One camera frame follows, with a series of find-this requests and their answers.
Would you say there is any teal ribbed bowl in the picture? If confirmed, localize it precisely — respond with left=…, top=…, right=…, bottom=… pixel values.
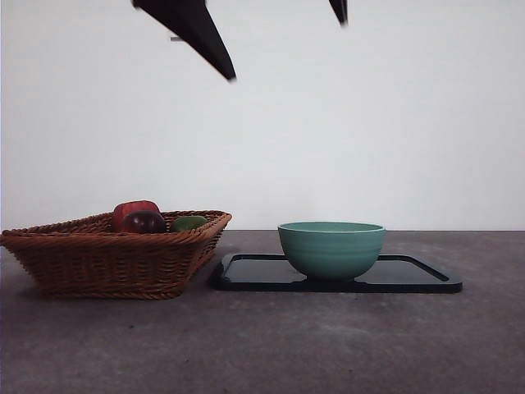
left=277, top=221, right=386, bottom=283

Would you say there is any brown wicker basket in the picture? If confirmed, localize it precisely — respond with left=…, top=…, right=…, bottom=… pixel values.
left=0, top=210, right=234, bottom=300

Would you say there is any dark purple round fruit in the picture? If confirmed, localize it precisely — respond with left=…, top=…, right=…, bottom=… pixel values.
left=121, top=210, right=167, bottom=234

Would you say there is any red apple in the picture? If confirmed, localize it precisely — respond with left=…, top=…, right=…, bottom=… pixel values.
left=112, top=199, right=162, bottom=231

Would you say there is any dark teal rectangular tray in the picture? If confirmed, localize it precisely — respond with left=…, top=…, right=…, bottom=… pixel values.
left=209, top=253, right=464, bottom=294

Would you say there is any green avocado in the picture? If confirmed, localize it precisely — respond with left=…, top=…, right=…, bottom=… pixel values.
left=170, top=215, right=210, bottom=234

